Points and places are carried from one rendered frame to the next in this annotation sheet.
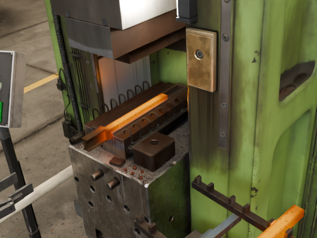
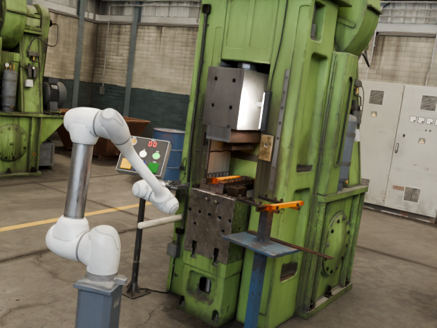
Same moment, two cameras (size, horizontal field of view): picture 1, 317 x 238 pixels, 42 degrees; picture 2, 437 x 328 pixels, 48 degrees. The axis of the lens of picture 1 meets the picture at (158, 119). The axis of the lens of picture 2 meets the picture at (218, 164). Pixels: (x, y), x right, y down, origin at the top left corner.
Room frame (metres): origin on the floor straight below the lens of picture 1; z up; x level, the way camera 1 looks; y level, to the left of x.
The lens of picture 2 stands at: (-2.12, 0.60, 1.59)
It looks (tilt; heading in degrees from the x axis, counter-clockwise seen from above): 8 degrees down; 352
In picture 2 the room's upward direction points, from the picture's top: 7 degrees clockwise
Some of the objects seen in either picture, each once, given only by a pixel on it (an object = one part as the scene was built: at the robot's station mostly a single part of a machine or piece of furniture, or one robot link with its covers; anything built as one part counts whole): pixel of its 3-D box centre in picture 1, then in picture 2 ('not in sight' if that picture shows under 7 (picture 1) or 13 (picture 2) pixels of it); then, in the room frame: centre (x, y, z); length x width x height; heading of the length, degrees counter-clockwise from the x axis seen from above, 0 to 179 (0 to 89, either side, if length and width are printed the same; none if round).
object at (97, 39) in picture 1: (136, 18); (235, 133); (1.34, 0.05, 1.32); 0.42 x 0.20 x 0.10; 138
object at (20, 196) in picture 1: (16, 201); not in sight; (0.85, 0.39, 1.00); 0.05 x 0.03 x 0.01; 138
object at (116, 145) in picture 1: (144, 113); (228, 182); (1.34, 0.05, 0.96); 0.42 x 0.20 x 0.09; 138
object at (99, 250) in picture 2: not in sight; (102, 248); (0.24, 0.81, 0.77); 0.18 x 0.16 x 0.22; 64
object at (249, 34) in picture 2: not in sight; (264, 31); (1.42, -0.08, 2.06); 0.44 x 0.41 x 0.47; 138
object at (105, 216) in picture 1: (161, 174); (231, 219); (1.31, 0.00, 0.69); 0.56 x 0.38 x 0.45; 138
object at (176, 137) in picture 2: not in sight; (168, 156); (6.02, 0.39, 0.44); 0.59 x 0.59 x 0.88
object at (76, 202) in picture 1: (85, 207); (173, 249); (1.51, 0.38, 0.36); 0.09 x 0.07 x 0.12; 48
